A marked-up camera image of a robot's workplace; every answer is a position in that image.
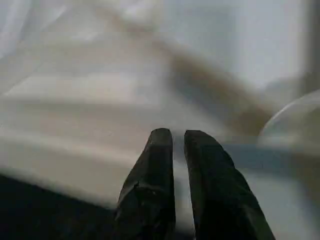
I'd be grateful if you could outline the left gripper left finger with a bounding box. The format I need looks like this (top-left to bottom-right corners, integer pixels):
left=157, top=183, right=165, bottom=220
left=112, top=127, right=177, bottom=240

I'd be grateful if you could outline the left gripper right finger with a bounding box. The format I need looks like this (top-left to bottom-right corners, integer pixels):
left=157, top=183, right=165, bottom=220
left=183, top=129, right=276, bottom=240

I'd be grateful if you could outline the black table mat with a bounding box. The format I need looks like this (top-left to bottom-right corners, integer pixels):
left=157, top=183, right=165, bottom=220
left=0, top=172, right=121, bottom=240

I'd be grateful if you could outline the white plastic table top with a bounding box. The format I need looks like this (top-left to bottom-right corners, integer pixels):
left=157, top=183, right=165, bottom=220
left=0, top=0, right=320, bottom=240

